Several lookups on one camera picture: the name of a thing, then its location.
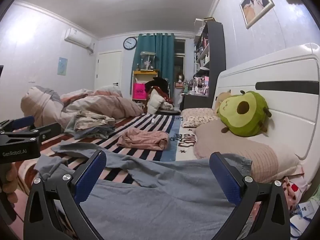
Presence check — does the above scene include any green avocado plush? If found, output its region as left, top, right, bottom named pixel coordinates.
left=217, top=91, right=272, bottom=137

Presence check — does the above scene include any wig head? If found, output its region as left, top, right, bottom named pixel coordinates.
left=174, top=72, right=186, bottom=89

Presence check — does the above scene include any glass display case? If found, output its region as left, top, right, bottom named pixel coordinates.
left=139, top=51, right=156, bottom=71

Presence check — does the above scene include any grey-blue sweater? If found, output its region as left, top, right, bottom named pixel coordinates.
left=35, top=142, right=253, bottom=240

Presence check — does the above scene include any light blue garment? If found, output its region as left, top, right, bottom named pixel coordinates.
left=64, top=116, right=116, bottom=140

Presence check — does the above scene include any round wall clock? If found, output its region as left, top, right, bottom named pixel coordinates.
left=123, top=37, right=138, bottom=51

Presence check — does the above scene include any dark bookshelf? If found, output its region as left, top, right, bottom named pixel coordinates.
left=194, top=20, right=227, bottom=97

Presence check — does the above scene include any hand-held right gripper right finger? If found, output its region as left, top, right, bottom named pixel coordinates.
left=209, top=151, right=292, bottom=240

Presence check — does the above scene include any pink and grey duvet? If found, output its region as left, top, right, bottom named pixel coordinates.
left=20, top=85, right=144, bottom=130

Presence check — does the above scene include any badge with blue lanyard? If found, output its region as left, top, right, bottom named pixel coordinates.
left=291, top=199, right=316, bottom=238

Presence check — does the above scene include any red patterned sheet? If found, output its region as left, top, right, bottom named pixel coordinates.
left=282, top=176, right=307, bottom=212

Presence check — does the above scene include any person's left hand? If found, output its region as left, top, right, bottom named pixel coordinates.
left=0, top=164, right=19, bottom=201

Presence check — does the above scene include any pile of clothes on chair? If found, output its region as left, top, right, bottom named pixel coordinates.
left=145, top=77, right=176, bottom=115

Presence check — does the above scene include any window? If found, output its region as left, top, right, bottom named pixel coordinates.
left=173, top=39, right=187, bottom=81

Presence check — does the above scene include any blue wall poster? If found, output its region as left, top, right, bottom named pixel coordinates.
left=57, top=57, right=68, bottom=76

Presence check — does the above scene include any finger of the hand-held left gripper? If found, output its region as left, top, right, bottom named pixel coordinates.
left=25, top=123, right=62, bottom=143
left=0, top=116, right=35, bottom=133

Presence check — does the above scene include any pink box on shelf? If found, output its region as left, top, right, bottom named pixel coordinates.
left=132, top=82, right=147, bottom=100

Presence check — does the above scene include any yellow shelf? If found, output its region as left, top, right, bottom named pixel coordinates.
left=132, top=69, right=159, bottom=101

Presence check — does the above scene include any cluster of desk cosmetics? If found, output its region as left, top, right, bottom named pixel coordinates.
left=184, top=76, right=211, bottom=96

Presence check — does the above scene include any teal curtain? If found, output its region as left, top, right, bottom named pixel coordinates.
left=132, top=33, right=175, bottom=96

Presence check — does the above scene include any white headboard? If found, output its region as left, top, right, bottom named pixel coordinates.
left=212, top=42, right=320, bottom=189

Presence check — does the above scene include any white air conditioner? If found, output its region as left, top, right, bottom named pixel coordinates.
left=64, top=28, right=96, bottom=54

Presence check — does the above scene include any pink folded garment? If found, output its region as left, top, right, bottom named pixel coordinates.
left=117, top=127, right=169, bottom=151

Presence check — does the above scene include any striped blanket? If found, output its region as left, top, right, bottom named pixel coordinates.
left=10, top=113, right=200, bottom=240

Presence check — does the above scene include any floral pillow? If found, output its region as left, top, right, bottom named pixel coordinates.
left=180, top=107, right=221, bottom=128

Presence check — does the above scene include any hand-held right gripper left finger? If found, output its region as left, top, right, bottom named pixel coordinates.
left=23, top=149, right=107, bottom=240

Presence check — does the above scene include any framed wall picture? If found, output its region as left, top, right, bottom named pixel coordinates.
left=239, top=0, right=275, bottom=29

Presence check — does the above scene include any dark desk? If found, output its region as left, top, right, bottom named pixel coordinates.
left=180, top=92, right=216, bottom=112

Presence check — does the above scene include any beige pillow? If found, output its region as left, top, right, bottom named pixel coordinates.
left=194, top=119, right=301, bottom=183

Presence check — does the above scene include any tan plush toy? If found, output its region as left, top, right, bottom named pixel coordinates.
left=214, top=92, right=233, bottom=113

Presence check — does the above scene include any beige patterned garment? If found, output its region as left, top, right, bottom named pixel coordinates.
left=74, top=110, right=117, bottom=132

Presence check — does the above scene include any white door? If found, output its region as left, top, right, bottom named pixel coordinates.
left=95, top=51, right=123, bottom=90

